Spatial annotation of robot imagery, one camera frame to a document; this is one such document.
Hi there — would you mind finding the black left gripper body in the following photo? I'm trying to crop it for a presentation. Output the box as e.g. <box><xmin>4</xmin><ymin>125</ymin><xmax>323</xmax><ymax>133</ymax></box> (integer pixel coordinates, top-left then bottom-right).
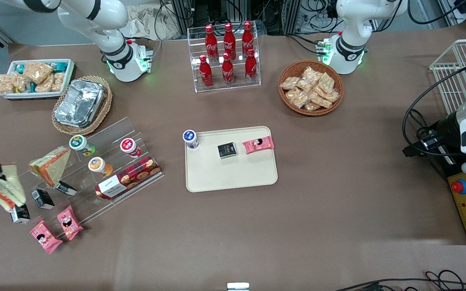
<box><xmin>402</xmin><ymin>112</ymin><xmax>463</xmax><ymax>159</ymax></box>

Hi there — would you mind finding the triangle sandwich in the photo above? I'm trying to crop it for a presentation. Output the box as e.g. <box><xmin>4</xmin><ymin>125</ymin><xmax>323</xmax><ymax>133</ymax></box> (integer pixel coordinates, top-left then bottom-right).
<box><xmin>0</xmin><ymin>163</ymin><xmax>32</xmax><ymax>224</ymax></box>
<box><xmin>28</xmin><ymin>146</ymin><xmax>78</xmax><ymax>197</ymax></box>

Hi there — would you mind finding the beige plastic tray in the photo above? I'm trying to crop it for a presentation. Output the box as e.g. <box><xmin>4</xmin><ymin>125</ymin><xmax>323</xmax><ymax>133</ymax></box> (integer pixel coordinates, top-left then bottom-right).
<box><xmin>185</xmin><ymin>126</ymin><xmax>279</xmax><ymax>193</ymax></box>

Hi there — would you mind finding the small black box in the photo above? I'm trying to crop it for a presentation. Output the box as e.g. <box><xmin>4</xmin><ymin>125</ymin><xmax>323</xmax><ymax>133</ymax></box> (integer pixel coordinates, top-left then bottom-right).
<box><xmin>31</xmin><ymin>188</ymin><xmax>55</xmax><ymax>210</ymax></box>

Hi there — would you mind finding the red emergency stop button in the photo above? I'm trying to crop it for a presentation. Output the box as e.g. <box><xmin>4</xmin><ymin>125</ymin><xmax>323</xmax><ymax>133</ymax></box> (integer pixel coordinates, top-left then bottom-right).
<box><xmin>450</xmin><ymin>177</ymin><xmax>466</xmax><ymax>196</ymax></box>

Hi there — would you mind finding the pink snack packet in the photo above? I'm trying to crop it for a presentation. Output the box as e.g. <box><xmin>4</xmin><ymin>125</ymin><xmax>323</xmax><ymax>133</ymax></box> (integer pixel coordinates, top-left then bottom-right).
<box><xmin>243</xmin><ymin>135</ymin><xmax>275</xmax><ymax>155</ymax></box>
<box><xmin>29</xmin><ymin>220</ymin><xmax>63</xmax><ymax>255</ymax></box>
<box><xmin>57</xmin><ymin>205</ymin><xmax>84</xmax><ymax>241</ymax></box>

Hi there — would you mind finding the green cap yogurt bottle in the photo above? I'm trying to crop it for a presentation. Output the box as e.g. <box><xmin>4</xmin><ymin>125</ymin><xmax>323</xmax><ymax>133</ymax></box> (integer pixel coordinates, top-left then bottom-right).
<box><xmin>69</xmin><ymin>135</ymin><xmax>96</xmax><ymax>157</ymax></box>

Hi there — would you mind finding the clear wrapped rice cracker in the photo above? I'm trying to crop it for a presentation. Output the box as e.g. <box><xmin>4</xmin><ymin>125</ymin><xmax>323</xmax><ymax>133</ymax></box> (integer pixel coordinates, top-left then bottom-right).
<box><xmin>13</xmin><ymin>75</ymin><xmax>30</xmax><ymax>93</ymax></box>
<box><xmin>0</xmin><ymin>74</ymin><xmax>17</xmax><ymax>92</ymax></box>
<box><xmin>23</xmin><ymin>61</ymin><xmax>54</xmax><ymax>84</ymax></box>
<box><xmin>51</xmin><ymin>72</ymin><xmax>66</xmax><ymax>92</ymax></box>
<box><xmin>35</xmin><ymin>75</ymin><xmax>55</xmax><ymax>93</ymax></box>

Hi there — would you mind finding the orange cap yogurt bottle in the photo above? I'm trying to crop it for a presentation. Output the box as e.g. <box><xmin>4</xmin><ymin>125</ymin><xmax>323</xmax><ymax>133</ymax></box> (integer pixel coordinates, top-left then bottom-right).
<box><xmin>88</xmin><ymin>156</ymin><xmax>114</xmax><ymax>177</ymax></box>

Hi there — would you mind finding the silver foil container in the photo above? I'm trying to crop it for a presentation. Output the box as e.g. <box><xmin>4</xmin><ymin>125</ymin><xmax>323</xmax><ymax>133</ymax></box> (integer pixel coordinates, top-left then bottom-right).
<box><xmin>54</xmin><ymin>79</ymin><xmax>106</xmax><ymax>129</ymax></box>

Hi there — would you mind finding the oval light wicker basket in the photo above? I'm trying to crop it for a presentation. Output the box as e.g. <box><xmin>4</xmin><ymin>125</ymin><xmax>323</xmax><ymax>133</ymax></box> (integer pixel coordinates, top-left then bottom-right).
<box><xmin>51</xmin><ymin>75</ymin><xmax>113</xmax><ymax>136</ymax></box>

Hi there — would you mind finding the white rectangular dish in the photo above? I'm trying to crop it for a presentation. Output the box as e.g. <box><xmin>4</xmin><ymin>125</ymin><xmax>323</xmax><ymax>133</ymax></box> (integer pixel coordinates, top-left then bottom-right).
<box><xmin>0</xmin><ymin>59</ymin><xmax>76</xmax><ymax>100</ymax></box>

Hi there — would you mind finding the clear acrylic stepped stand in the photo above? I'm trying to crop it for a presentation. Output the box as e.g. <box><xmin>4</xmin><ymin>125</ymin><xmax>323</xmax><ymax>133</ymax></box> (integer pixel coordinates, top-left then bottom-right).
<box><xmin>18</xmin><ymin>117</ymin><xmax>165</xmax><ymax>229</ymax></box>

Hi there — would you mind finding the red plaid cookie box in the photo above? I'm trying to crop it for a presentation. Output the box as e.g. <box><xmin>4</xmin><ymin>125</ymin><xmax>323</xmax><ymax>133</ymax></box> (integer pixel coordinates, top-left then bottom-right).
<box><xmin>94</xmin><ymin>156</ymin><xmax>162</xmax><ymax>200</ymax></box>

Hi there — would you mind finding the red cap yogurt bottle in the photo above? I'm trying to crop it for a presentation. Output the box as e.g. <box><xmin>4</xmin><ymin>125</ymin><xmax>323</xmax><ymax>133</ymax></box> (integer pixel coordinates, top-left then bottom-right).
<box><xmin>120</xmin><ymin>138</ymin><xmax>142</xmax><ymax>158</ymax></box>

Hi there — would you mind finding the white base connector box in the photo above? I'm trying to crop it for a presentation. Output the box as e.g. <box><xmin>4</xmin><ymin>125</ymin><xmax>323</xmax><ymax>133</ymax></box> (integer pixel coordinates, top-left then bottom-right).
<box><xmin>137</xmin><ymin>44</ymin><xmax>154</xmax><ymax>74</ymax></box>
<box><xmin>316</xmin><ymin>38</ymin><xmax>333</xmax><ymax>66</ymax></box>

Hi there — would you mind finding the round brown wicker basket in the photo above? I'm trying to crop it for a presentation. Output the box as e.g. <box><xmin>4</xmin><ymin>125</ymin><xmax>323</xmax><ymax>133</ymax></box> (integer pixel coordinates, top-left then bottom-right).
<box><xmin>278</xmin><ymin>60</ymin><xmax>344</xmax><ymax>117</ymax></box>

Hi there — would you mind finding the blue cap yogurt bottle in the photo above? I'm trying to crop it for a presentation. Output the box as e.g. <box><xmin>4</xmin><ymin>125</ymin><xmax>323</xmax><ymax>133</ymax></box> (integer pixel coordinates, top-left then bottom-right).
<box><xmin>182</xmin><ymin>129</ymin><xmax>200</xmax><ymax>150</ymax></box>

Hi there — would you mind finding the aluminium equipment rack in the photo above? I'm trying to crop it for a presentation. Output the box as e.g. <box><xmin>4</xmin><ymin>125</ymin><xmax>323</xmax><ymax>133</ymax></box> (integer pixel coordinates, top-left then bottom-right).
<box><xmin>172</xmin><ymin>0</ymin><xmax>339</xmax><ymax>36</ymax></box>

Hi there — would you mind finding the red cola bottle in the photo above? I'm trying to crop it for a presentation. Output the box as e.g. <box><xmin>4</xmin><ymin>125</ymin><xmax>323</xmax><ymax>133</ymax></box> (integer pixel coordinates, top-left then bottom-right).
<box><xmin>244</xmin><ymin>49</ymin><xmax>258</xmax><ymax>83</ymax></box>
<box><xmin>199</xmin><ymin>55</ymin><xmax>214</xmax><ymax>88</ymax></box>
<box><xmin>241</xmin><ymin>21</ymin><xmax>255</xmax><ymax>57</ymax></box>
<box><xmin>221</xmin><ymin>53</ymin><xmax>235</xmax><ymax>86</ymax></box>
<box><xmin>205</xmin><ymin>25</ymin><xmax>219</xmax><ymax>61</ymax></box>
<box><xmin>223</xmin><ymin>23</ymin><xmax>237</xmax><ymax>60</ymax></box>

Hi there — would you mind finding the black snack packet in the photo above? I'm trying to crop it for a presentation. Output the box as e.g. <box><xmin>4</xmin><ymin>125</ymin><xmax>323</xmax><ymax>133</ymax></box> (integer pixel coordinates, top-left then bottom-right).
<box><xmin>217</xmin><ymin>142</ymin><xmax>238</xmax><ymax>159</ymax></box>

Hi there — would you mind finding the clear acrylic bottle rack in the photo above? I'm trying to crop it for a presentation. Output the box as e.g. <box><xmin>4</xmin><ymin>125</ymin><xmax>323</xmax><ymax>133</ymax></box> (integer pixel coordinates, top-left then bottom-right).
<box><xmin>187</xmin><ymin>23</ymin><xmax>261</xmax><ymax>93</ymax></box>

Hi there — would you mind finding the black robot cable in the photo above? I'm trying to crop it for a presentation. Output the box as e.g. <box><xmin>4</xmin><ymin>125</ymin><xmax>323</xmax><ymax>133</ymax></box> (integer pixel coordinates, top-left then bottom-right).
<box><xmin>402</xmin><ymin>65</ymin><xmax>466</xmax><ymax>159</ymax></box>

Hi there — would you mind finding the white wire basket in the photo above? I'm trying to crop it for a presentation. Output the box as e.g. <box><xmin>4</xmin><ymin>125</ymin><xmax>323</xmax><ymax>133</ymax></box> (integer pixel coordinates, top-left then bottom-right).
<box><xmin>429</xmin><ymin>39</ymin><xmax>466</xmax><ymax>116</ymax></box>

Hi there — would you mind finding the black floor cable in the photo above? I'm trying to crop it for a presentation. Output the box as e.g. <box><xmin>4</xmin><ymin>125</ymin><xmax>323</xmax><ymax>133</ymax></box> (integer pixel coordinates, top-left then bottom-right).
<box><xmin>333</xmin><ymin>270</ymin><xmax>466</xmax><ymax>291</ymax></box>

